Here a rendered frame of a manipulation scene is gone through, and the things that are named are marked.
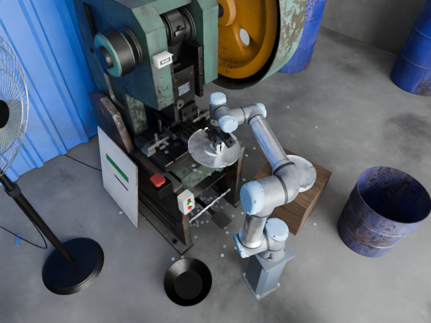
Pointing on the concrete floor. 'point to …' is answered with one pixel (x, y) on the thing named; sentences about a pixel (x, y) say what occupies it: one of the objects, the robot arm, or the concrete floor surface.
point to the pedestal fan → (68, 249)
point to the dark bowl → (187, 281)
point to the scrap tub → (382, 211)
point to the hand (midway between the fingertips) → (220, 152)
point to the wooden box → (312, 198)
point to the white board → (119, 175)
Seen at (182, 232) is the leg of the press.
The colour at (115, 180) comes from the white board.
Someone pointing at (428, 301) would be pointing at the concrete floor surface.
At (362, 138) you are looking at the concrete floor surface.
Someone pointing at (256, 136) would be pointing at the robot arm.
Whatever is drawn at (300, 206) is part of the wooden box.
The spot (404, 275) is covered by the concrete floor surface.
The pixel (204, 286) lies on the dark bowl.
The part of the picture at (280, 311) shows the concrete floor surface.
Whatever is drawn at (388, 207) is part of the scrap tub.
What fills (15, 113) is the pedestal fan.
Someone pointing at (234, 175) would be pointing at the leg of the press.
